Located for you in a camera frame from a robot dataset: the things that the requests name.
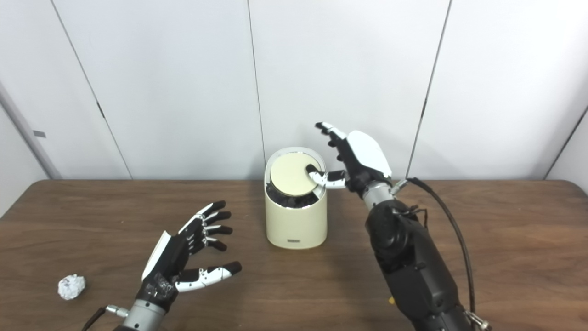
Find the black bin liner bag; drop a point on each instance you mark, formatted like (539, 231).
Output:
(291, 200)

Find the white paper ball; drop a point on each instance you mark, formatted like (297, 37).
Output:
(71, 287)

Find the black panel seam clip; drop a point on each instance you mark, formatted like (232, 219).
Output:
(100, 110)
(423, 106)

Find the grey wall corner post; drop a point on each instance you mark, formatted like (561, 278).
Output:
(25, 133)

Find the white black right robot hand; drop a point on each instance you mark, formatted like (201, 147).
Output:
(365, 156)

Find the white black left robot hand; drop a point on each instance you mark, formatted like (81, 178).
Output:
(165, 262)

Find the cream-colored trash bin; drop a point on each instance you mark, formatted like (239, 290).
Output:
(296, 225)

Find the round cream bin lid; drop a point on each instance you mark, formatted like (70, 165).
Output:
(289, 174)

